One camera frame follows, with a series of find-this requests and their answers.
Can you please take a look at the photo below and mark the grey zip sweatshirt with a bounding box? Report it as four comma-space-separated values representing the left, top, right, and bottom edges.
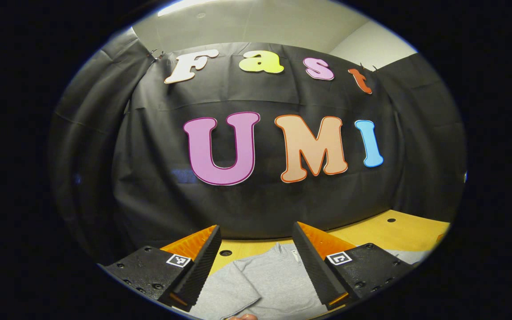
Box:
189, 242, 430, 320

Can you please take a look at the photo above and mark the black backdrop cloth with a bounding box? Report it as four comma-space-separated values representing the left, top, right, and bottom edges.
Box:
48, 28, 468, 263

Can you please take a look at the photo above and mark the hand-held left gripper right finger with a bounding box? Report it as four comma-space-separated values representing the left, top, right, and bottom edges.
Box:
292, 221, 416, 311

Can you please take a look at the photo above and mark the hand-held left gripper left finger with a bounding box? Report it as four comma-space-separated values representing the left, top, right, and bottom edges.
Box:
100, 224, 222, 312

